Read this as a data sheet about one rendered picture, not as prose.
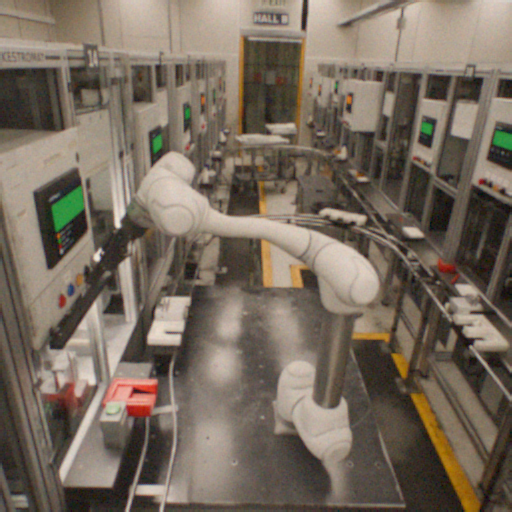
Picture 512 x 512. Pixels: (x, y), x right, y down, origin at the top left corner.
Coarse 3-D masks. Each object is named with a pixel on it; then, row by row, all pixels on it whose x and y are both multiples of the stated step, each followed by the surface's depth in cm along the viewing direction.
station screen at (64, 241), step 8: (80, 176) 117; (72, 184) 112; (80, 184) 117; (64, 192) 107; (48, 200) 99; (56, 200) 103; (80, 216) 118; (72, 224) 113; (80, 224) 118; (56, 232) 103; (64, 232) 108; (72, 232) 113; (80, 232) 118; (56, 240) 104; (64, 240) 108; (72, 240) 113; (64, 248) 108
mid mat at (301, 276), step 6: (294, 270) 449; (300, 270) 449; (306, 270) 450; (294, 276) 437; (300, 276) 437; (306, 276) 437; (312, 276) 438; (294, 282) 425; (300, 282) 425; (306, 282) 425; (312, 282) 426; (318, 282) 426
